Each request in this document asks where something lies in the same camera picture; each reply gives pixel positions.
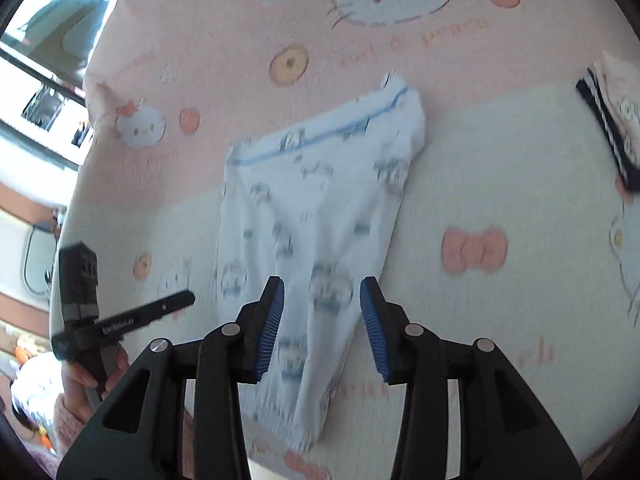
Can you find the pink fluffy sleeve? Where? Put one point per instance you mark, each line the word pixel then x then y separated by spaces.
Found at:
pixel 67 434

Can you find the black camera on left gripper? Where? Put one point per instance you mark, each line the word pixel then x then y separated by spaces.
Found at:
pixel 78 278

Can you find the white blue cartoon print pants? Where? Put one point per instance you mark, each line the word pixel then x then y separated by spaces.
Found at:
pixel 315 205

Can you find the folded pink navy garment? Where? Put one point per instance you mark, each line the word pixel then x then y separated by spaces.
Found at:
pixel 610 88

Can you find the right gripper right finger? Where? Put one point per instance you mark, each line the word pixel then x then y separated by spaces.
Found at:
pixel 406 353

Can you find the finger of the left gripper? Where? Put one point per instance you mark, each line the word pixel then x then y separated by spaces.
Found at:
pixel 150 312

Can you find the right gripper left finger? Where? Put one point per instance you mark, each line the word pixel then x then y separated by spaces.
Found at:
pixel 235 353

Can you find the person's left hand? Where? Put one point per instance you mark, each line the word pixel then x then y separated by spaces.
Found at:
pixel 77 381

